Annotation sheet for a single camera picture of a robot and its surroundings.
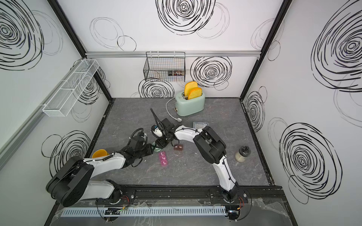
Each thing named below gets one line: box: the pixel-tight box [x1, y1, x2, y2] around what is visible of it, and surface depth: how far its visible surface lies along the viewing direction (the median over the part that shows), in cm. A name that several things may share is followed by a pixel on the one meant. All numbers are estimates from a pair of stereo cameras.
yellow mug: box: [91, 148, 110, 159], surface depth 82 cm
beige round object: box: [234, 145, 252, 163], surface depth 82 cm
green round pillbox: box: [151, 141, 161, 153], surface depth 91 cm
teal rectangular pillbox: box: [192, 121, 209, 129], surface depth 104 cm
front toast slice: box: [187, 87, 203, 100], surface depth 99 cm
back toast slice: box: [184, 80, 198, 97], surface depth 101 cm
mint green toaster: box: [174, 91, 206, 117], surface depth 104 cm
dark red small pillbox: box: [173, 144, 184, 152], surface depth 92 cm
